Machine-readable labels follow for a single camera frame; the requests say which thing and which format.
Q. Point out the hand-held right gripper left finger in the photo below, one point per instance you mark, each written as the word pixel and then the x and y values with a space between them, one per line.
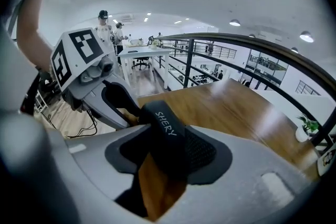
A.
pixel 97 160

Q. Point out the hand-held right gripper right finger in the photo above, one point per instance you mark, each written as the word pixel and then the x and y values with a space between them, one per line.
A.
pixel 236 186

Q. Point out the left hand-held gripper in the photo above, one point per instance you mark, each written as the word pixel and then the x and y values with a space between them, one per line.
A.
pixel 84 78

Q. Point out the black cloth item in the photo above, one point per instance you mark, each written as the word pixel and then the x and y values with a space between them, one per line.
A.
pixel 162 126

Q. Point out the person's left forearm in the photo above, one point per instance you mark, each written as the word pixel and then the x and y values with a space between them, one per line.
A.
pixel 31 34

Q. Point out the black office chair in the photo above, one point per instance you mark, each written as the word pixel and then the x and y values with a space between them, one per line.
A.
pixel 141 61

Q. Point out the white table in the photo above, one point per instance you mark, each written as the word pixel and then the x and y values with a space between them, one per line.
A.
pixel 144 53

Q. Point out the small potted green plant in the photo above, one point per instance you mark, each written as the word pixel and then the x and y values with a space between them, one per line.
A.
pixel 305 128
pixel 155 44

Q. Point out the white printed vase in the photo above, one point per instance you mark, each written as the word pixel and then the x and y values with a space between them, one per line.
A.
pixel 326 158

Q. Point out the ceiling air conditioner vent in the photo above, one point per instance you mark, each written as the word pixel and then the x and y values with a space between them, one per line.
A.
pixel 126 17

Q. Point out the pendant ceiling lamp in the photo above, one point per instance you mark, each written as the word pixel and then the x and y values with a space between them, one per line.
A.
pixel 306 37
pixel 234 22
pixel 294 50
pixel 252 35

